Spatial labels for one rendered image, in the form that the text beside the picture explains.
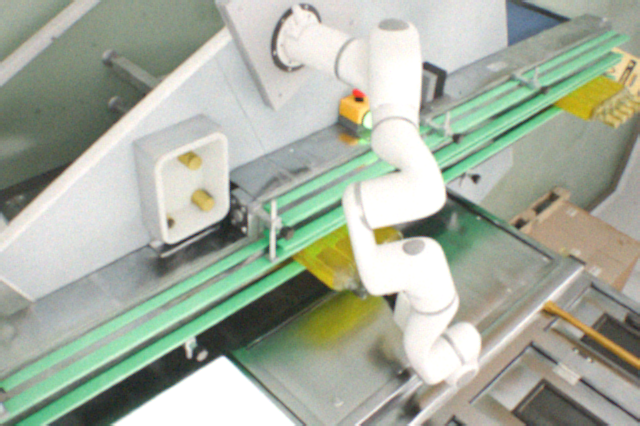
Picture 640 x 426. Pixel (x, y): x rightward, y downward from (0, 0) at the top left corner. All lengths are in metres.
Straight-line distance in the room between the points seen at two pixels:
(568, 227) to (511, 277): 4.08
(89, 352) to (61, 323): 0.09
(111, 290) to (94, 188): 0.22
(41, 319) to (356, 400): 0.68
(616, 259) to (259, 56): 4.69
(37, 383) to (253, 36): 0.80
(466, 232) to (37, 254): 1.19
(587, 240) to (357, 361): 4.48
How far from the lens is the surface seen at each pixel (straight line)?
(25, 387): 1.33
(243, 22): 1.36
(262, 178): 1.53
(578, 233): 5.89
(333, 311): 1.61
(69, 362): 1.34
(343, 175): 1.59
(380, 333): 1.58
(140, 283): 1.42
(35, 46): 1.81
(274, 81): 1.47
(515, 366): 1.66
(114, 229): 1.44
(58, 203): 1.33
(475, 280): 1.82
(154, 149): 1.31
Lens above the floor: 1.77
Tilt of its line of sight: 32 degrees down
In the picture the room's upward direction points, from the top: 126 degrees clockwise
